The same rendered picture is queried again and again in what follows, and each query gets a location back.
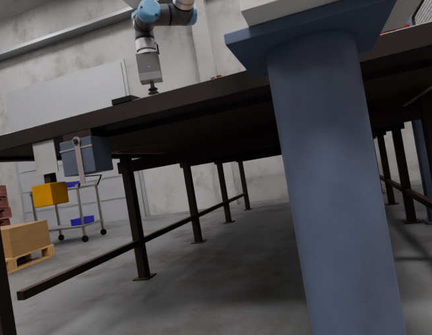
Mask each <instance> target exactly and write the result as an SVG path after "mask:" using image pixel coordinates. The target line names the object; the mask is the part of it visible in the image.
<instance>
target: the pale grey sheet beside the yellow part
mask: <svg viewBox="0 0 432 335"><path fill-rule="evenodd" d="M33 152H34V157H35V165H36V170H37V176H39V175H45V174H49V173H55V172H58V163H57V158H56V150H55V146H54V139H51V140H46V141H43V142H38V143H35V144H33Z"/></svg>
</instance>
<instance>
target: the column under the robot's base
mask: <svg viewBox="0 0 432 335"><path fill-rule="evenodd" d="M396 2H397V0H341V1H337V2H334V3H330V4H327V5H323V6H320V7H316V8H313V9H309V10H306V11H303V12H299V13H295V14H293V15H289V16H285V17H281V18H279V19H275V20H272V21H268V22H265V23H261V24H258V25H254V26H252V27H247V28H244V29H240V30H238V31H233V32H231V33H227V34H224V40H225V45H226V46H227V47H228V49H229V50H230V51H231V52H232V53H233V54H234V55H235V57H236V58H237V59H238V60H239V62H240V63H241V64H242V65H243V66H244V67H245V68H246V70H247V71H248V72H249V73H250V74H251V76H252V77H253V78H254V79H256V78H261V77H264V76H269V82H270V89H271V94H272V101H273V105H274V113H275V117H276V124H277V129H278V136H279V141H280V148H281V153H282V160H283V164H284V172H285V176H286V184H287V188H288V196H289V200H290V208H291V211H292V219H293V223H294V231H295V235H296V243H297V247H298V255H299V259H300V266H301V271H302V278H303V283H304V290H305V295H306V302H307V307H308V314H309V318H310V325H311V330H312V335H407V333H406V329H405V322H404V317H403V310H402V305H401V299H400V294H399V287H398V283H397V275H396V271H395V264H394V259H393V253H392V248H391V241H390V236H389V229H388V225H387V218H386V214H385V206H384V202H383V195H382V190H381V183H380V179H379V171H378V165H377V160H376V153H375V148H374V141H373V137H372V130H371V126H370V118H369V114H368V107H367V102H366V95H365V91H364V84H363V79H362V72H361V68H360V60H359V56H358V54H360V53H364V52H368V51H372V49H373V47H374V45H375V43H376V41H377V39H378V37H379V35H380V33H381V31H382V29H383V27H384V25H385V23H386V21H387V19H388V17H389V15H390V13H391V11H392V9H393V7H394V5H395V4H396Z"/></svg>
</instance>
